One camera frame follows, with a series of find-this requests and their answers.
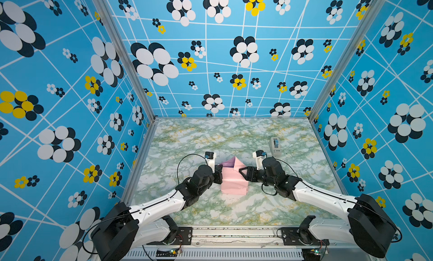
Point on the right green circuit board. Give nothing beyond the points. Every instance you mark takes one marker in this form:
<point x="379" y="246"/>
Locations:
<point x="311" y="255"/>

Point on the green circuit board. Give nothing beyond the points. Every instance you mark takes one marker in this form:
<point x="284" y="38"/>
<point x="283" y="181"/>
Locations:
<point x="311" y="255"/>
<point x="168" y="253"/>

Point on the aluminium front rail frame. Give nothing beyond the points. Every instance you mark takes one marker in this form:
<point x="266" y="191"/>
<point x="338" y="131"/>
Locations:
<point x="235" y="243"/>

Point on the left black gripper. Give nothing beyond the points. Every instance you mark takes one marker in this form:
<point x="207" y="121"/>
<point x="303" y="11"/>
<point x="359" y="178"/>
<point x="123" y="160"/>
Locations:
<point x="217" y="173"/>

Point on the purple wrapping paper sheet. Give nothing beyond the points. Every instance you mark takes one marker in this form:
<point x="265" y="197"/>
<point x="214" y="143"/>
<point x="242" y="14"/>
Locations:
<point x="233" y="182"/>

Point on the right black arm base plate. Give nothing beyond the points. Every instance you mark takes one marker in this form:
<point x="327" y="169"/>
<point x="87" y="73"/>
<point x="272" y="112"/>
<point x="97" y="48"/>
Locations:
<point x="292" y="236"/>

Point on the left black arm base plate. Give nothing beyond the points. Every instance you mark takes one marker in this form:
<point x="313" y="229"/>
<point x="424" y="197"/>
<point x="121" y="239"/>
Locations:
<point x="182" y="237"/>

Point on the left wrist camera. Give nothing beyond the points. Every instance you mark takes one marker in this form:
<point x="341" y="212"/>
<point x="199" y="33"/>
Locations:
<point x="210" y="160"/>

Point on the left green circuit board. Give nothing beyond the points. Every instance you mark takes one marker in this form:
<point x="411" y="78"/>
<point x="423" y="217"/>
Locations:
<point x="168" y="253"/>

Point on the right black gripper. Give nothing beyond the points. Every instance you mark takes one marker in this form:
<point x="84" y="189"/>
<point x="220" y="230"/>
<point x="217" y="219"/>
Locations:
<point x="250" y="170"/>

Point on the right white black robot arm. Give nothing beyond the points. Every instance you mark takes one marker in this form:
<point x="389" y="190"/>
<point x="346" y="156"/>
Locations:
<point x="360" y="220"/>

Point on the white tape dispenser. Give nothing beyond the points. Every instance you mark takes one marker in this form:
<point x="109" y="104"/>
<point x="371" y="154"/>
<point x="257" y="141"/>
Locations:
<point x="275" y="147"/>

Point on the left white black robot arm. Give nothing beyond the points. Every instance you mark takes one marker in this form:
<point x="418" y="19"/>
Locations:
<point x="126" y="227"/>

